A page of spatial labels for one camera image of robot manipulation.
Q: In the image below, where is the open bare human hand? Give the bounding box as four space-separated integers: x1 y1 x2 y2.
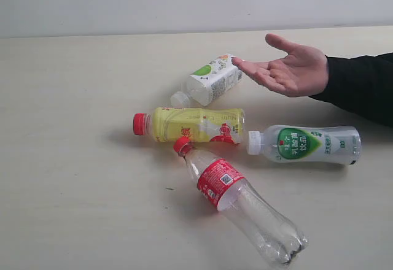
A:
232 33 329 98

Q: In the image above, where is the white bottle green label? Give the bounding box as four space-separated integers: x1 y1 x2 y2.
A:
246 125 362 165

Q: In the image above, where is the clear cola bottle red label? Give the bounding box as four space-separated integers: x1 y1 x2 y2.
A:
173 137 308 269

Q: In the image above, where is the white bottle with apple label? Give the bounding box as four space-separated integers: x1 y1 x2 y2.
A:
170 53 243 108

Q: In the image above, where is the yellow label bottle red cap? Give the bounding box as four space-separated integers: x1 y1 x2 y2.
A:
133 107 245 145

